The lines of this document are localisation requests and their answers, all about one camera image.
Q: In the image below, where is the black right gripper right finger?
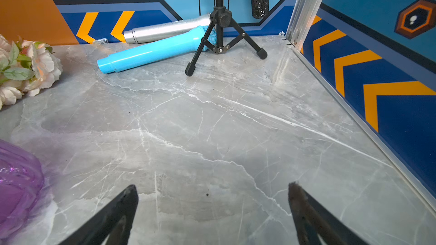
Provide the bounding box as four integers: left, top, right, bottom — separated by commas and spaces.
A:
288, 182, 367, 245

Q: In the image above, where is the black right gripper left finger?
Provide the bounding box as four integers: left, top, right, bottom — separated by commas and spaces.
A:
61, 184, 139, 245

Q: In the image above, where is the purple blue glass vase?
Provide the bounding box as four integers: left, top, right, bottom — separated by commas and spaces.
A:
1, 140, 44, 240

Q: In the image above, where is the silver microphone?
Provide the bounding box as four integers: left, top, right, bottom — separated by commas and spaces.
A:
123, 13, 211, 44

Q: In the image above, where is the light blue microphone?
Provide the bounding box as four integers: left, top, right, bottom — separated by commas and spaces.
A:
97, 26, 208, 74

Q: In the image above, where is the black tripod microphone stand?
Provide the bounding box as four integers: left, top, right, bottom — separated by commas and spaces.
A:
185, 0, 268, 77

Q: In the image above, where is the aluminium corner post right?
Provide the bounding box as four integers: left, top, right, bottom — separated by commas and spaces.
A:
286, 0, 322, 51

